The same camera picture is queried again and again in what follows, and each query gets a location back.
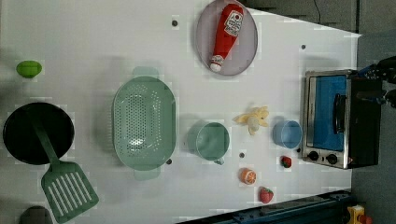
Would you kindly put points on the black frying pan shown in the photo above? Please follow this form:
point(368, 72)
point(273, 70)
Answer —
point(20, 138)

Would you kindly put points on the grey round plate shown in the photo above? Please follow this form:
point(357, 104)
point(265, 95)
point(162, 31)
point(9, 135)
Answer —
point(244, 49)

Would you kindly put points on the peeled toy banana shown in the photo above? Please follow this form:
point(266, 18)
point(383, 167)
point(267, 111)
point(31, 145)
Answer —
point(254, 119)

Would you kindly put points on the green slotted spatula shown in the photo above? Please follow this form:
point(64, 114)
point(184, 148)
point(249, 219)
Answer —
point(68, 190)

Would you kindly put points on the dark red toy strawberry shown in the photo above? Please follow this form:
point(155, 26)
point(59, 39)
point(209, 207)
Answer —
point(286, 162)

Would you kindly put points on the green toy lime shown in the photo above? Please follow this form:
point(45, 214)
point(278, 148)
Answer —
point(29, 69)

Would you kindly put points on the green plastic colander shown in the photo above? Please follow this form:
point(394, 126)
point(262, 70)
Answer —
point(144, 117)

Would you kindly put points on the blue metal frame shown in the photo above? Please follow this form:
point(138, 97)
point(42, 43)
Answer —
point(327, 208)

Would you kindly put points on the black toaster oven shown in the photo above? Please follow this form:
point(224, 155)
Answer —
point(341, 119)

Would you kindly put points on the toy orange half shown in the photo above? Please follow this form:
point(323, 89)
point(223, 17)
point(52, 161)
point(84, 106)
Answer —
point(248, 176)

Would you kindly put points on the green mug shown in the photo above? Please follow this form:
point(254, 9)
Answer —
point(209, 140)

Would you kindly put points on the grey object at edge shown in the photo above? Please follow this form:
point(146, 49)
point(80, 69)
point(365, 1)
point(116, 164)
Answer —
point(36, 215)

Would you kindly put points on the red ketchup bottle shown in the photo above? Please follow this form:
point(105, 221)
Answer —
point(228, 29)

